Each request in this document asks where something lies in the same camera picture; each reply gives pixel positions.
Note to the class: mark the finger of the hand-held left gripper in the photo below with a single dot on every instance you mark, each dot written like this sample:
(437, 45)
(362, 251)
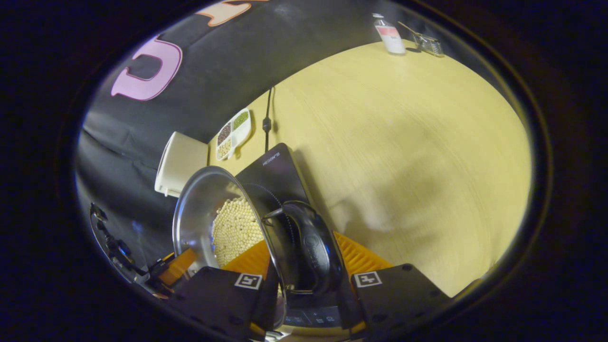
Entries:
(178, 267)

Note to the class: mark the wooden stick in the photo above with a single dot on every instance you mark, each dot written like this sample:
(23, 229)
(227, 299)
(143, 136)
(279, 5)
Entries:
(408, 27)

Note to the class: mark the pile of yellow soybeans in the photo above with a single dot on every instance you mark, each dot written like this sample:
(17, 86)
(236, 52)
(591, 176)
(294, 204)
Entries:
(235, 232)

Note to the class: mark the white toaster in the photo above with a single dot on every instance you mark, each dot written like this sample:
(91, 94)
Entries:
(183, 164)

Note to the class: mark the black induction cooktop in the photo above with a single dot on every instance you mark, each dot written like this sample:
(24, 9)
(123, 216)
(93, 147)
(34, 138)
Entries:
(280, 171)

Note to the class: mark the white divided dish of beans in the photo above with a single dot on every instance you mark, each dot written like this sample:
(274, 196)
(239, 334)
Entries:
(232, 133)

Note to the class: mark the clear bottle with pink label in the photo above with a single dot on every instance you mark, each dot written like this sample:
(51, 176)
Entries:
(392, 38)

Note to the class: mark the glass beaker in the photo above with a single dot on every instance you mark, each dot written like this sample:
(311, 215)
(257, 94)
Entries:
(430, 45)

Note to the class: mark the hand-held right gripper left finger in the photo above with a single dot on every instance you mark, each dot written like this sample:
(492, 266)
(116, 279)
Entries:
(213, 299)

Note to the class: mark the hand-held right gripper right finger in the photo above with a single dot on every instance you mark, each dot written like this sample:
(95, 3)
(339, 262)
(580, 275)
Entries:
(399, 299)

